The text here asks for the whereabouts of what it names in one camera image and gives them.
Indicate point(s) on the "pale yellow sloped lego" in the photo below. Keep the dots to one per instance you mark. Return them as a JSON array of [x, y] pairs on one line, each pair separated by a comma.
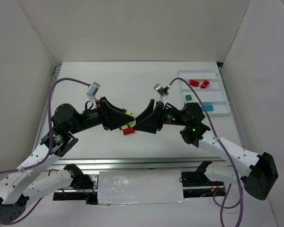
[[132, 123]]

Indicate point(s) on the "red long lego brick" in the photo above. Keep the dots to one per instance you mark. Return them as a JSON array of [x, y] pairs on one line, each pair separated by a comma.
[[128, 131]]

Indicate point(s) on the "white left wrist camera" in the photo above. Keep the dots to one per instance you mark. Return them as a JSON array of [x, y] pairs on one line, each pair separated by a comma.
[[92, 91]]

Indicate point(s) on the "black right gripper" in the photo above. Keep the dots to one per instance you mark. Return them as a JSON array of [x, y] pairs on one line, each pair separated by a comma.
[[160, 116]]

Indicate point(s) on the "blue long lego brick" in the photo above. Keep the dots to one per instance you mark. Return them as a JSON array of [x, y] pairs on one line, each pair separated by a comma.
[[208, 108]]

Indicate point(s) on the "aluminium front rail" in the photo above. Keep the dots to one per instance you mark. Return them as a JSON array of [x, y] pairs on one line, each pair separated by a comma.
[[130, 163]]

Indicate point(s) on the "white compartment tray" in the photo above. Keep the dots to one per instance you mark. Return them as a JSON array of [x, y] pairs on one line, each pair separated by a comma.
[[214, 94]]

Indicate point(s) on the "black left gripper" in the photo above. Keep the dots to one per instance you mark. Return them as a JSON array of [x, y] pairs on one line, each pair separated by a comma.
[[103, 116]]

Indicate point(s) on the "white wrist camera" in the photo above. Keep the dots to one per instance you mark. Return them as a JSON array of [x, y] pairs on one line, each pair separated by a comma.
[[163, 92], [92, 91]]

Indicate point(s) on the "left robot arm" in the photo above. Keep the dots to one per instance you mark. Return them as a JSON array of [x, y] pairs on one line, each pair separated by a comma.
[[20, 189]]

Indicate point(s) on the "small green square lego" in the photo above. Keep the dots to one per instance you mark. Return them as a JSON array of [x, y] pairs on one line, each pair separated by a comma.
[[188, 98]]

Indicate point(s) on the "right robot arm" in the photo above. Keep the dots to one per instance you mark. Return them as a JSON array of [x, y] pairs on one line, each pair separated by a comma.
[[257, 172]]

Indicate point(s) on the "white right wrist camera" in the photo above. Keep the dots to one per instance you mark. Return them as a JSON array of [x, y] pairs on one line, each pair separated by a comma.
[[163, 92]]

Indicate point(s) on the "red curved lego brick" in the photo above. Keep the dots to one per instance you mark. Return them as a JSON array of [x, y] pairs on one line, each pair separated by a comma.
[[194, 83]]

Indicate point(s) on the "white taped cover panel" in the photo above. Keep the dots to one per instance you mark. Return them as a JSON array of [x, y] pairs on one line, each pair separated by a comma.
[[140, 187]]

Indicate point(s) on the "red rounded lego brick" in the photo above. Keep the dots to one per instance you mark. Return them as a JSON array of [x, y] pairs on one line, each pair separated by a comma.
[[205, 84]]

